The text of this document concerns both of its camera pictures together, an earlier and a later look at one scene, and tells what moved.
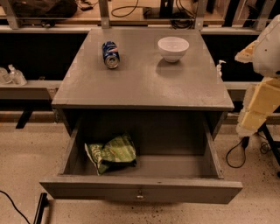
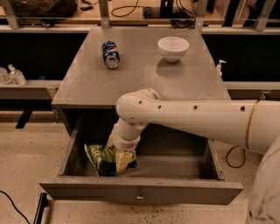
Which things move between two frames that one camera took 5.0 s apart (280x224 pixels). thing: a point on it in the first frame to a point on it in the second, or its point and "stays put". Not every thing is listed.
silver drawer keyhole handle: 139,194 stays put
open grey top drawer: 177,162 stays put
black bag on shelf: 45,9 stays put
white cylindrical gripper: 268,55 to 127,143
